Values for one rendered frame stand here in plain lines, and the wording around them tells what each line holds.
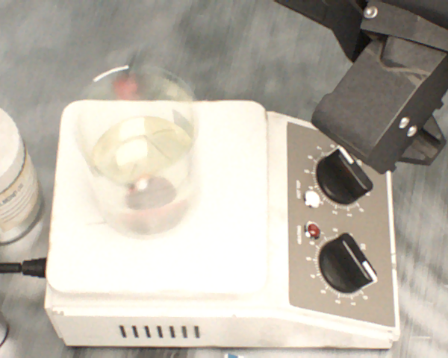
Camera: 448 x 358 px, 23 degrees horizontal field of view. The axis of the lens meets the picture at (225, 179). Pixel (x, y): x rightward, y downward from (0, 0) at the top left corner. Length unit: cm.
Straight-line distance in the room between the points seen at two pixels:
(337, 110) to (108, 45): 33
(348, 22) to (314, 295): 16
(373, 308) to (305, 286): 5
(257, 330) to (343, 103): 19
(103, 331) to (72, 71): 21
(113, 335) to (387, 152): 22
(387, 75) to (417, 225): 25
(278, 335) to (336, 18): 19
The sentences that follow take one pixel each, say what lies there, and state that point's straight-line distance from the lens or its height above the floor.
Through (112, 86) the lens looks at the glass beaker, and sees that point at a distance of 55.
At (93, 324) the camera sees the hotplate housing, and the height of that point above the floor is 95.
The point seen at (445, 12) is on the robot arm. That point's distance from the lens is 46.
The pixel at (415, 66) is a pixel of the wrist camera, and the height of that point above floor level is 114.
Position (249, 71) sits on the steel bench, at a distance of 74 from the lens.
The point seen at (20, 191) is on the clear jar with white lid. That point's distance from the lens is 65.
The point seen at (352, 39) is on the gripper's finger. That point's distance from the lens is 55.
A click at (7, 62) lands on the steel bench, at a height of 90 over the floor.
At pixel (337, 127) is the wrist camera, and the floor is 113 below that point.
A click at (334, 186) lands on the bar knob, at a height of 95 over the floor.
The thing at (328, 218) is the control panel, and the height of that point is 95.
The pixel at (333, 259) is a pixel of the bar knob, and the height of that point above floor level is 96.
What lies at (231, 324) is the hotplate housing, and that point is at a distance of 60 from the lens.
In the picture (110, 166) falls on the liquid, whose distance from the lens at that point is 57.
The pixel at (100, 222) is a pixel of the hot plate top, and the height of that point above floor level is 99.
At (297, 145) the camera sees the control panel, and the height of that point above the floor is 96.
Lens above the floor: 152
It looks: 63 degrees down
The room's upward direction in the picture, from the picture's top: 3 degrees counter-clockwise
